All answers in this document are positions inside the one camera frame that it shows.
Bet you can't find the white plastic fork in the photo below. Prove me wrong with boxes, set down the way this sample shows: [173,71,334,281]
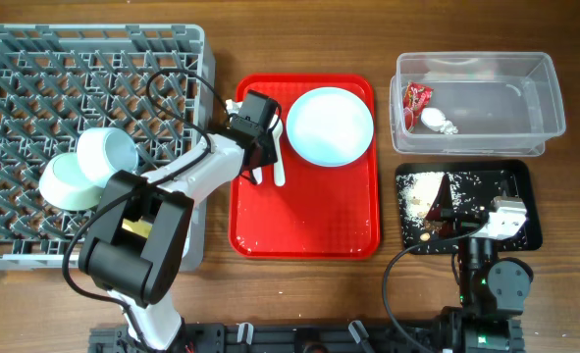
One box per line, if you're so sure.
[224,98,264,186]

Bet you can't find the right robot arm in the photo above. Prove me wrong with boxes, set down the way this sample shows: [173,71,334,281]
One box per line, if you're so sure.
[426,175,534,353]

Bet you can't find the large light blue plate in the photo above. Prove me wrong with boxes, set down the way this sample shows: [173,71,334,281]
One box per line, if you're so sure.
[286,86,374,168]

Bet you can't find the grey dishwasher rack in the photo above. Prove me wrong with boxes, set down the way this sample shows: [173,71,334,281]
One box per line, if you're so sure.
[0,25,216,271]

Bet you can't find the yellow plastic cup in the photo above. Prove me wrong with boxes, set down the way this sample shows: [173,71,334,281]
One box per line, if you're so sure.
[122,219,152,238]

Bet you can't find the mint green bowl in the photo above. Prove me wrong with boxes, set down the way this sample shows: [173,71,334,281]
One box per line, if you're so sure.
[38,152,103,211]

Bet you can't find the clear plastic bin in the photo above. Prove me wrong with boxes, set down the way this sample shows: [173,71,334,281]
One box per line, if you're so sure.
[390,51,566,156]

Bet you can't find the small light blue bowl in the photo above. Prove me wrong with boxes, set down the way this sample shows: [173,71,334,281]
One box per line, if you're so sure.
[77,127,139,187]

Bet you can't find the red snack wrapper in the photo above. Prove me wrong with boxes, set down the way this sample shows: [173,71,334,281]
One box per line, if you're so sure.
[402,81,434,132]

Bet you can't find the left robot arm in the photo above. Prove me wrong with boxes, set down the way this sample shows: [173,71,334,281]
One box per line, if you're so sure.
[76,91,282,352]

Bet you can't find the black tray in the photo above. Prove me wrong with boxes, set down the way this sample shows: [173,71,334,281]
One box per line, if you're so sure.
[395,160,543,255]

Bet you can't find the white plastic spoon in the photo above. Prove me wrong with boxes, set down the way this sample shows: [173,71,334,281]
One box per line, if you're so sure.
[272,115,286,187]

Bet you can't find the white tissue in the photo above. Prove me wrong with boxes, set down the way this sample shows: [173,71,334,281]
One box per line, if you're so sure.
[420,108,458,134]

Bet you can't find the red plastic tray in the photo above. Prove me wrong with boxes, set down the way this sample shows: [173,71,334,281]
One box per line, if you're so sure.
[229,74,381,260]

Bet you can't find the food scraps with rice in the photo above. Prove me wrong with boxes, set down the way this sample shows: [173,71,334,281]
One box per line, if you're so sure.
[395,169,540,254]

